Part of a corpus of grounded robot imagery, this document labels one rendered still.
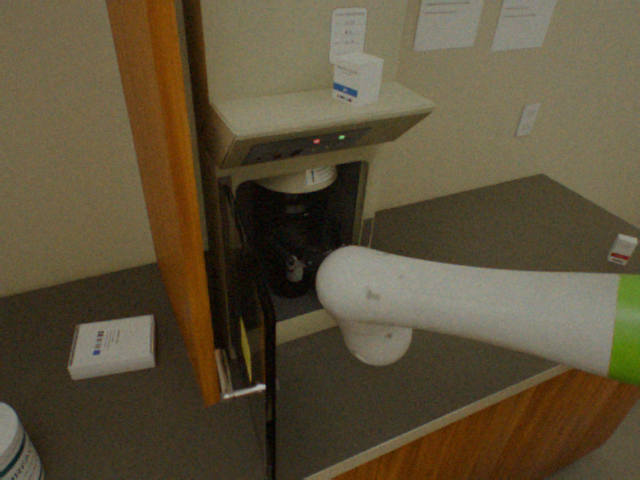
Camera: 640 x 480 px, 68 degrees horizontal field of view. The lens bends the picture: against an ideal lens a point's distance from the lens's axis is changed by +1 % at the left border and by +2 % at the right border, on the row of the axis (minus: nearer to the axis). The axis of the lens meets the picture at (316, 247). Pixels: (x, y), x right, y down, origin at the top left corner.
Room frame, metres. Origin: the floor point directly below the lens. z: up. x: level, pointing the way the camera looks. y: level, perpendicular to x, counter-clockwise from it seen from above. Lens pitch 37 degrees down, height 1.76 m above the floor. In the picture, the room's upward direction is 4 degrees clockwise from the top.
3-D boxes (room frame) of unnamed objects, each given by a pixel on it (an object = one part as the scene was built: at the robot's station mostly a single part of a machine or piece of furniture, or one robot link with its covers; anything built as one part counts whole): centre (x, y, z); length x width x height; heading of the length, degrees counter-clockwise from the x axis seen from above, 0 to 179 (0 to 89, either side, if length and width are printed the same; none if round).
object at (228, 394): (0.43, 0.10, 1.20); 0.10 x 0.05 x 0.03; 20
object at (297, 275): (0.84, 0.06, 1.13); 0.11 x 0.11 x 0.21
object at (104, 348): (0.67, 0.41, 0.96); 0.16 x 0.12 x 0.04; 107
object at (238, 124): (0.69, 0.00, 1.46); 0.32 x 0.11 x 0.10; 118
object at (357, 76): (0.71, -0.04, 1.54); 0.05 x 0.05 x 0.06; 47
